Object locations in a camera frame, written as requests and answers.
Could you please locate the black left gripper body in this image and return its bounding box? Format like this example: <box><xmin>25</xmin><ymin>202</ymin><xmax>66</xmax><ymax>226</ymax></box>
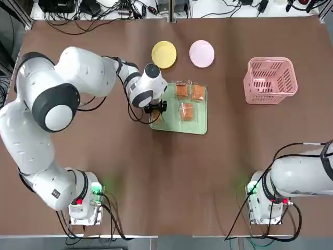
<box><xmin>144</xmin><ymin>100</ymin><xmax>168</xmax><ymax>115</ymax></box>

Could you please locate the clear-wrapped bread pack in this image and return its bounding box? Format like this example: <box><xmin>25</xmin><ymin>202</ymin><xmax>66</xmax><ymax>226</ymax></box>
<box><xmin>191</xmin><ymin>84</ymin><xmax>206</xmax><ymax>103</ymax></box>
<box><xmin>151</xmin><ymin>111</ymin><xmax>164</xmax><ymax>125</ymax></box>
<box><xmin>179</xmin><ymin>102</ymin><xmax>196</xmax><ymax>122</ymax></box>

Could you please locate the green rectangular tray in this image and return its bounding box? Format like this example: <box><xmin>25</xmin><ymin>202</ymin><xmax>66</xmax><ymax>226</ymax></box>
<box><xmin>149</xmin><ymin>82</ymin><xmax>209</xmax><ymax>135</ymax></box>

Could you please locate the bread pack with red label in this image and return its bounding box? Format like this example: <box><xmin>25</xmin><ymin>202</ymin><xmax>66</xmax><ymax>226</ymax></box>
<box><xmin>174</xmin><ymin>81</ymin><xmax>189</xmax><ymax>100</ymax></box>

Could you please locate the small pink plastic basket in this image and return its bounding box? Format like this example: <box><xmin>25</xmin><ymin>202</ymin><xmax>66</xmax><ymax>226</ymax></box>
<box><xmin>243</xmin><ymin>57</ymin><xmax>298</xmax><ymax>105</ymax></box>

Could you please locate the yellow round plate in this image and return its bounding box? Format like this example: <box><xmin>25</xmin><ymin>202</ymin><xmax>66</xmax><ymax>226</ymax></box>
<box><xmin>151</xmin><ymin>41</ymin><xmax>178</xmax><ymax>70</ymax></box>

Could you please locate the white round plate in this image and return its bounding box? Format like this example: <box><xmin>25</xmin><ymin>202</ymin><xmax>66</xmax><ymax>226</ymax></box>
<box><xmin>189</xmin><ymin>40</ymin><xmax>216</xmax><ymax>69</ymax></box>

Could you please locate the black power supply box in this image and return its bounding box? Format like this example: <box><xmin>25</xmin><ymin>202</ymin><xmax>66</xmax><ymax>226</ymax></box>
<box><xmin>39</xmin><ymin>0</ymin><xmax>76</xmax><ymax>13</ymax></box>
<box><xmin>79</xmin><ymin>0</ymin><xmax>103</xmax><ymax>16</ymax></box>

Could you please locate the flat black power adapter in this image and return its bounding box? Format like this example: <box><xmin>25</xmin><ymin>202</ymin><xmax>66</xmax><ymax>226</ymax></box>
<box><xmin>257</xmin><ymin>0</ymin><xmax>269</xmax><ymax>15</ymax></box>

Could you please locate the aluminium centre post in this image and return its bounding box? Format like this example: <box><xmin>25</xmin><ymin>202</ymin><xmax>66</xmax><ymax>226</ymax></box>
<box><xmin>168</xmin><ymin>0</ymin><xmax>177</xmax><ymax>24</ymax></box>

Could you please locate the black table cable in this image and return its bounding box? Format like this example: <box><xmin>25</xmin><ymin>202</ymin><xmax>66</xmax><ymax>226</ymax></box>
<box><xmin>43</xmin><ymin>10</ymin><xmax>146</xmax><ymax>36</ymax></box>

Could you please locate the black base cable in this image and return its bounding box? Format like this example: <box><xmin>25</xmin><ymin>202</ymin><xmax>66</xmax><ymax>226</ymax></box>
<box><xmin>225</xmin><ymin>182</ymin><xmax>302</xmax><ymax>241</ymax></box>
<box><xmin>56</xmin><ymin>192</ymin><xmax>135</xmax><ymax>242</ymax></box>

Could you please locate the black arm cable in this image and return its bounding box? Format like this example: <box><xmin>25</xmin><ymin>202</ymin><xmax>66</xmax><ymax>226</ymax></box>
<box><xmin>270</xmin><ymin>142</ymin><xmax>326</xmax><ymax>173</ymax></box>

